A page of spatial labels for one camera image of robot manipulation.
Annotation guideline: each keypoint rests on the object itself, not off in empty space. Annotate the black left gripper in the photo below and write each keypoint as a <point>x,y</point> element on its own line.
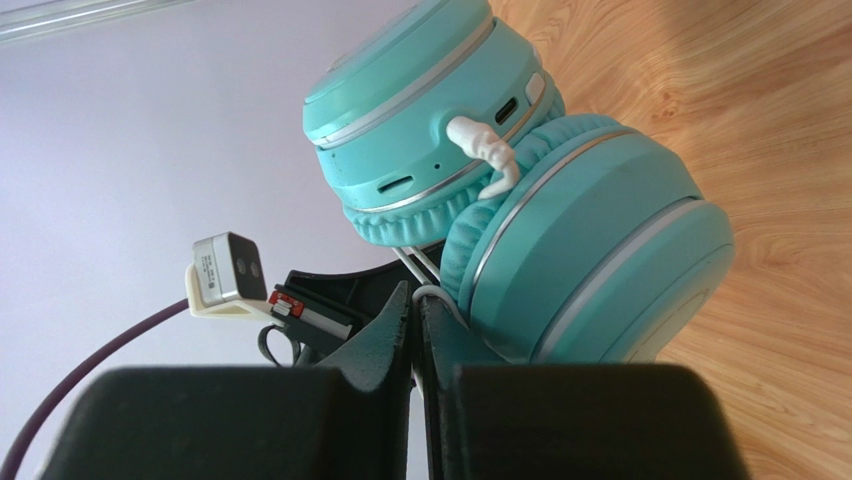
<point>320,312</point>

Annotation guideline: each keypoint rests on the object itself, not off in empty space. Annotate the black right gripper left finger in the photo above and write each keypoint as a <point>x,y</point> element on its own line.
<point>345,417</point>

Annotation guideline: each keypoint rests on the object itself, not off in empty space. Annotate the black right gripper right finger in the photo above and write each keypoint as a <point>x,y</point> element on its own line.
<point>489,419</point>

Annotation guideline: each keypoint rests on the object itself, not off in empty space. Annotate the teal cat-ear headphones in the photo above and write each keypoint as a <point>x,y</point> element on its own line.
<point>566,238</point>

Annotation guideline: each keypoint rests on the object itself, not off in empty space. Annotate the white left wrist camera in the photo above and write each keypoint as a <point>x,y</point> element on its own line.
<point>226,280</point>

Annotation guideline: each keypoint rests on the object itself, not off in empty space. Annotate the aluminium right frame rail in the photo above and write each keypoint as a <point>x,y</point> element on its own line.
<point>55,16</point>

